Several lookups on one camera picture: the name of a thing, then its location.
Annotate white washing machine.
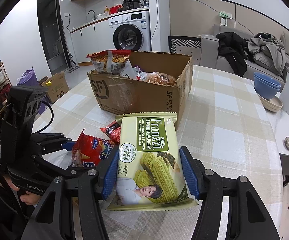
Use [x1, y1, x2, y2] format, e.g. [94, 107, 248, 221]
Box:
[109, 10, 152, 51]

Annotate grey jacket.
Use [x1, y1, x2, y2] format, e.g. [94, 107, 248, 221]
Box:
[248, 33, 289, 76]

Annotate green Franzzi cookie bag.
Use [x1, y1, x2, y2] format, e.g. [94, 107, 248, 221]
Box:
[107, 112, 198, 211]

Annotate purple plastic bag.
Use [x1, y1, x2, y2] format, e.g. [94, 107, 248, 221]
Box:
[17, 67, 39, 86]

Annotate white kitchen cabinet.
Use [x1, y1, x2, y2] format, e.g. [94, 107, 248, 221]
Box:
[71, 20, 115, 63]

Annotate red corn cone snack bag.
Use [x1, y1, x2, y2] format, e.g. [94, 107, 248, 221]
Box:
[71, 130, 116, 168]

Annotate black patterned chair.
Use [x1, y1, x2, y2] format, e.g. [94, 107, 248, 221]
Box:
[168, 35, 201, 65]

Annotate clear orange bread bag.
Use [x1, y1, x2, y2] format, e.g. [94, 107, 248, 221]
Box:
[144, 72, 176, 86]

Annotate white noodle snack bag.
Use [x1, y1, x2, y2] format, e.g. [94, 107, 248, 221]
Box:
[119, 60, 147, 81]

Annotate SF cardboard box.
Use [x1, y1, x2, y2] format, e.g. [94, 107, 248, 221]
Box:
[87, 51, 193, 128]

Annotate grey sofa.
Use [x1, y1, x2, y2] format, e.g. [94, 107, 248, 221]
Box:
[197, 24, 289, 84]

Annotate black jacket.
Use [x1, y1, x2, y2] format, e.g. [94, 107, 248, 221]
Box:
[216, 32, 247, 77]

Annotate small floor cardboard box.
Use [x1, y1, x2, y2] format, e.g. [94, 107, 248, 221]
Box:
[39, 72, 70, 103]

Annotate small red snack bag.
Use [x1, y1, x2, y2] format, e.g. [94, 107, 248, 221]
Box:
[100, 121, 121, 145]

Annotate left hand thumb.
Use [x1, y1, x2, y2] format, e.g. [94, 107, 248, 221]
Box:
[0, 175, 41, 206]

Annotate beige plate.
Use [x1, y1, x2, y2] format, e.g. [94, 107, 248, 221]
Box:
[258, 95, 283, 112]

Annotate blue bowls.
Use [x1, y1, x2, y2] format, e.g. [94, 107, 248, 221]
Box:
[254, 72, 281, 100]

